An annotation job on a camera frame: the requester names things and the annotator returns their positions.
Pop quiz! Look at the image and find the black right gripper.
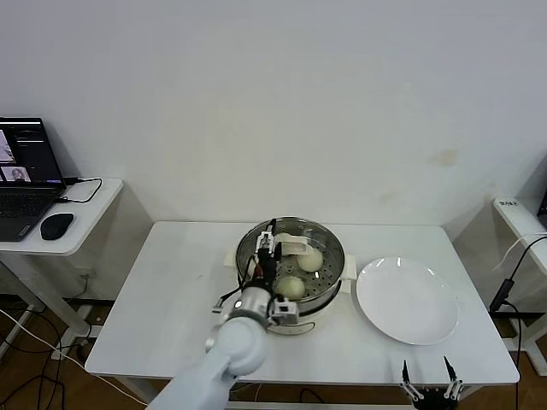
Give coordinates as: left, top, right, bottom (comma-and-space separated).
398, 355, 466, 410

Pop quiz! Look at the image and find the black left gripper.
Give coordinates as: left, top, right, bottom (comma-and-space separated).
247, 218, 285, 294

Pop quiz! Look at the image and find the glass pot lid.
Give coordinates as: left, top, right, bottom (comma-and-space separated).
236, 216, 345, 302

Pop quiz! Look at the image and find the white steamed baozi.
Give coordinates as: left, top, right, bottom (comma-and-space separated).
297, 249, 325, 272
275, 276, 307, 300

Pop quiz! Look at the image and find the steel steamer basket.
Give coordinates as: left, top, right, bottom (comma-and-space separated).
222, 216, 358, 307

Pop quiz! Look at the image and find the cream electric pot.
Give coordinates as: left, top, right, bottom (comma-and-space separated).
256, 279, 343, 337

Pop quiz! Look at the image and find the white round plate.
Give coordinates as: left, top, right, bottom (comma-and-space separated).
356, 255, 461, 346

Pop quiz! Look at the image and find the white side desk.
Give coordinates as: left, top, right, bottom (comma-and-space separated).
0, 177, 155, 362

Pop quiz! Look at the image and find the black computer mouse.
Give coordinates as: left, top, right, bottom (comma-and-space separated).
39, 211, 75, 241

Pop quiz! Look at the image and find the black laptop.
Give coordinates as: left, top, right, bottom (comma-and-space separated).
0, 115, 68, 243

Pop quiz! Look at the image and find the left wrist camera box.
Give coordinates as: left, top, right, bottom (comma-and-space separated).
271, 297, 301, 326

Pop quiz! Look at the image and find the white table frame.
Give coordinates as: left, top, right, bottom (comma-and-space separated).
127, 378, 432, 410

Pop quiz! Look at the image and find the black cable with adapter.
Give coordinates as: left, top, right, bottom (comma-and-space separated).
489, 236, 547, 377

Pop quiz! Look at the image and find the thin white cable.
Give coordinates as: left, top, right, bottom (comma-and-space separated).
491, 232, 547, 272

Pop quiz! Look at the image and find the black laptop cable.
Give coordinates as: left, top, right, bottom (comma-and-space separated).
54, 175, 103, 204

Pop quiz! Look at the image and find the long white floor cable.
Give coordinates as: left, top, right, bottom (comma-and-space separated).
0, 307, 89, 369

